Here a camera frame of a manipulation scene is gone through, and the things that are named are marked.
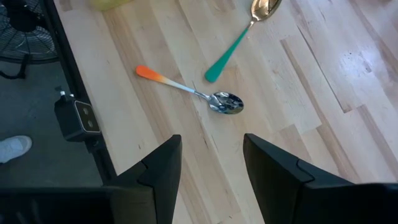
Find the spoon with orange handle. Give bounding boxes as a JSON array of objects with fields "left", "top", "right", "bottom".
[{"left": 135, "top": 64, "right": 245, "bottom": 115}]

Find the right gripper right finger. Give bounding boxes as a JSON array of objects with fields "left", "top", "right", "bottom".
[{"left": 243, "top": 133, "right": 355, "bottom": 224}]

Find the black aluminium table frame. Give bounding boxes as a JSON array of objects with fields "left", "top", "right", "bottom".
[{"left": 43, "top": 0, "right": 118, "bottom": 184}]

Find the gold spoon with green handle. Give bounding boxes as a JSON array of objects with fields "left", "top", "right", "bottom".
[{"left": 204, "top": 0, "right": 283, "bottom": 84}]

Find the yellow plastic bin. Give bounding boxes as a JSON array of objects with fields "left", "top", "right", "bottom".
[{"left": 88, "top": 0, "right": 133, "bottom": 12}]

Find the black table-level camera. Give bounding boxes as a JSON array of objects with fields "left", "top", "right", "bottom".
[{"left": 54, "top": 90, "right": 102, "bottom": 142}]

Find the black floor fan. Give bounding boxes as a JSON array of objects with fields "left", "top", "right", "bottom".
[{"left": 0, "top": 0, "right": 60, "bottom": 80}]

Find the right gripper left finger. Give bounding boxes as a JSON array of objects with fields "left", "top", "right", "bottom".
[{"left": 108, "top": 134, "right": 183, "bottom": 224}]

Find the person's shoe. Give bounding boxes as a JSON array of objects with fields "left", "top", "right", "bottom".
[{"left": 0, "top": 135, "right": 33, "bottom": 164}]

